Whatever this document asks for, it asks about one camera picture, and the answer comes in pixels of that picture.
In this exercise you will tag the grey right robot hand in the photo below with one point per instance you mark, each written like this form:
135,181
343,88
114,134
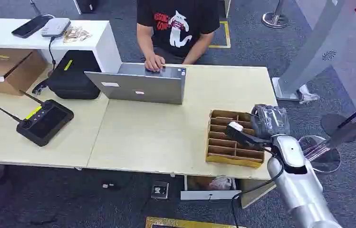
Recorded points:
270,121

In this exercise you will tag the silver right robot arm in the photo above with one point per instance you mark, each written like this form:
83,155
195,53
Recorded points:
296,176

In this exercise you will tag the wooden card box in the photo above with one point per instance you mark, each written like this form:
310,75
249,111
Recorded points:
231,140

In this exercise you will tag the round metal base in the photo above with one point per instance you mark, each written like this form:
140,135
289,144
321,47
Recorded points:
321,154

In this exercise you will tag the grey metal stand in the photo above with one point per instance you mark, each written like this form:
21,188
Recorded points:
310,53

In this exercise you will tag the white bin under desk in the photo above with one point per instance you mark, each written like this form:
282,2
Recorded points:
209,188

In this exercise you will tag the silver stanchion base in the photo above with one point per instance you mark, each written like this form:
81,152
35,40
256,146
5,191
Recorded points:
274,17

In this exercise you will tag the floor power socket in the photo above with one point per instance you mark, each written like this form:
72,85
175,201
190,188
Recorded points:
159,190

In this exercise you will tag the person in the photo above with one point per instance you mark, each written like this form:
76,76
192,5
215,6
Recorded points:
177,28

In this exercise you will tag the silver laptop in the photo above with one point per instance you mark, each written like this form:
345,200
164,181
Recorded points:
143,83

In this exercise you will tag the black carrying case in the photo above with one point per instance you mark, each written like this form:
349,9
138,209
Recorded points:
74,75

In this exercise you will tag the white side table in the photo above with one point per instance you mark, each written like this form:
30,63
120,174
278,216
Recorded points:
80,37

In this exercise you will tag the stack of cards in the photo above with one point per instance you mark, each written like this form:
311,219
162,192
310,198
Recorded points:
75,34

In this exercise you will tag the black remote controller with antennas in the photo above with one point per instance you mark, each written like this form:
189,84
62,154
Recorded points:
42,121

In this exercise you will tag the grey power bank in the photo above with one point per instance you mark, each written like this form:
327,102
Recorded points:
55,27

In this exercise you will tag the black smartphone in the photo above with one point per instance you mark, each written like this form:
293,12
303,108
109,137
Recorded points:
32,25

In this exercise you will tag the brown cardboard box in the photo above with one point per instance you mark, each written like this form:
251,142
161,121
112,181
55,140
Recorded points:
6,69

